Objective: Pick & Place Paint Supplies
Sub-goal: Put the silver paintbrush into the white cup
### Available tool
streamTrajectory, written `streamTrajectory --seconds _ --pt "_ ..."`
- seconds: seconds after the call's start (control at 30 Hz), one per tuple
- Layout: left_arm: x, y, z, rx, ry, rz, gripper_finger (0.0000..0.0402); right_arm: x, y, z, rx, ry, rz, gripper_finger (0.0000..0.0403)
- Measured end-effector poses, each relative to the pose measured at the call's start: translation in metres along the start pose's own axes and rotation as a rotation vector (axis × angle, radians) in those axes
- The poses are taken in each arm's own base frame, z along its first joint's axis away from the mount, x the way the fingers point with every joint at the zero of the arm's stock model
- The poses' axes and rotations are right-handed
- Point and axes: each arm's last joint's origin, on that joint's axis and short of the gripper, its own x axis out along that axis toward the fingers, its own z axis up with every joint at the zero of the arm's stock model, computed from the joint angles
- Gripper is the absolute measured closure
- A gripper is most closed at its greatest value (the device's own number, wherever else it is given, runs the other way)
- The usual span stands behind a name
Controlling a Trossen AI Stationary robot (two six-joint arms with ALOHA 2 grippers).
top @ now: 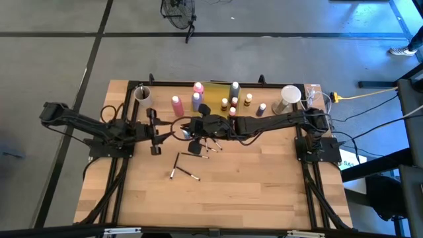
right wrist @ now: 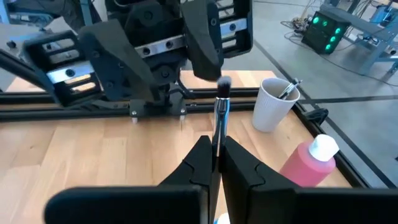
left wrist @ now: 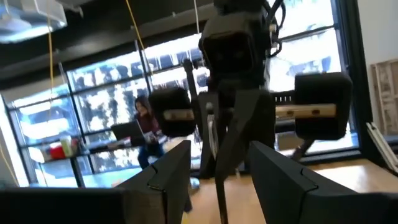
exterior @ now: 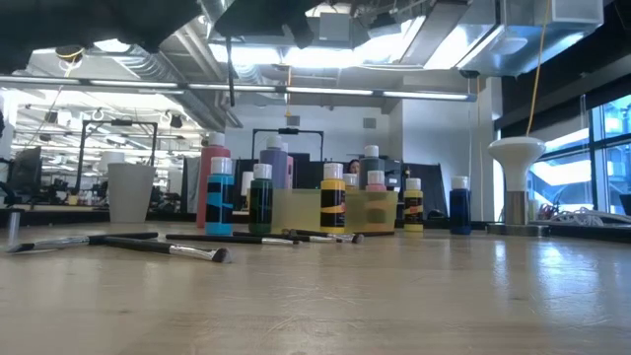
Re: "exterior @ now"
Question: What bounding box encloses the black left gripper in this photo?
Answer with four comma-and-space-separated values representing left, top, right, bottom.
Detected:
213, 0, 317, 50

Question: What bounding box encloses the tall lavender paint bottle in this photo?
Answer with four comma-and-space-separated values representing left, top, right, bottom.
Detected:
259, 135, 290, 192

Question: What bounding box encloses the tall grey paint bottle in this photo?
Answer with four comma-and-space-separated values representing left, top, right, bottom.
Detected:
358, 145, 386, 192

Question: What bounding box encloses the small pink paint bottle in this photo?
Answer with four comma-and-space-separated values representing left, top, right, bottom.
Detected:
365, 170, 388, 228

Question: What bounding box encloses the small dark blue paint bottle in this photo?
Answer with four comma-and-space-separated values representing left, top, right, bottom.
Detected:
449, 176, 472, 237

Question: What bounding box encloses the tall red paint bottle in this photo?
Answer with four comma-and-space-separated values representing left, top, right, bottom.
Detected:
196, 131, 233, 229

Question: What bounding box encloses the small cyan paint bottle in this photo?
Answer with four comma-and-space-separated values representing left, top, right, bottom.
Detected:
205, 156, 236, 237

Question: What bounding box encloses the small yellow paint bottle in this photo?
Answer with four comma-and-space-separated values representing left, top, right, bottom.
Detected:
403, 177, 424, 234
319, 163, 347, 235

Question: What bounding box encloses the small green paint bottle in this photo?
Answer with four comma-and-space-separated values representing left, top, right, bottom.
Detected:
247, 163, 274, 236

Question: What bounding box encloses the long ceiling light bar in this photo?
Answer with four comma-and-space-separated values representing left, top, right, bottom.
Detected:
0, 76, 478, 103

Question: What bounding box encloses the yellow translucent plastic bin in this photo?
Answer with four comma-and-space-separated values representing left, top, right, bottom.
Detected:
272, 189, 399, 236

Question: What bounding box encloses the white cup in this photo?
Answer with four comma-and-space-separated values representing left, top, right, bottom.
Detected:
106, 162, 157, 224

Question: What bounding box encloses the dark computer monitor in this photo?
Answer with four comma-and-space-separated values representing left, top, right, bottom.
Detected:
7, 145, 43, 193

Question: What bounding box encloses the white dome-top metal stand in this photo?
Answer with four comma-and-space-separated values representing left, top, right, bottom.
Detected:
487, 136, 551, 238

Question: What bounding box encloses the ribbed silver ventilation duct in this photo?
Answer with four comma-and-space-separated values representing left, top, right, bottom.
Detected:
115, 43, 167, 80

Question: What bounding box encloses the grey metal post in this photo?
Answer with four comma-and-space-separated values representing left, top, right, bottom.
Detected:
7, 207, 24, 244

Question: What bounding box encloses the white cable bundle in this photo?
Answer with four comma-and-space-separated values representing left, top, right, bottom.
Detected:
546, 206, 631, 229

